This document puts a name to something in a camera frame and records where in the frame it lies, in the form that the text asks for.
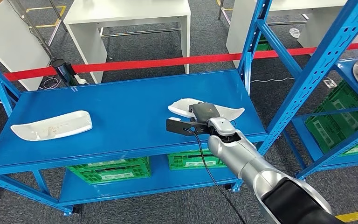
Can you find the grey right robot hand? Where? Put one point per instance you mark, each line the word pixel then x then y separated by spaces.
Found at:
pixel 205 111

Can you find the white curved plastic part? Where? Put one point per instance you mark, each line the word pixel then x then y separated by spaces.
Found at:
pixel 228 112
pixel 52 125

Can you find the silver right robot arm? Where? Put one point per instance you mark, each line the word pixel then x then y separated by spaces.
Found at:
pixel 244 157

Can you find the blue metal shelf rack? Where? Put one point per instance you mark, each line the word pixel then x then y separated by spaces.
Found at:
pixel 336 152
pixel 129 117

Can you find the red barrier belt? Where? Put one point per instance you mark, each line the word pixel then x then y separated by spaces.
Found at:
pixel 154 63

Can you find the floor power socket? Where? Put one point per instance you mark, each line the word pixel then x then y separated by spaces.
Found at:
pixel 329 83

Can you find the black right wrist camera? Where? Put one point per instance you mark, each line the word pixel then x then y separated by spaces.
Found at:
pixel 179 126

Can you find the black stanchion post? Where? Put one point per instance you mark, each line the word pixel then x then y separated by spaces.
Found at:
pixel 64 72

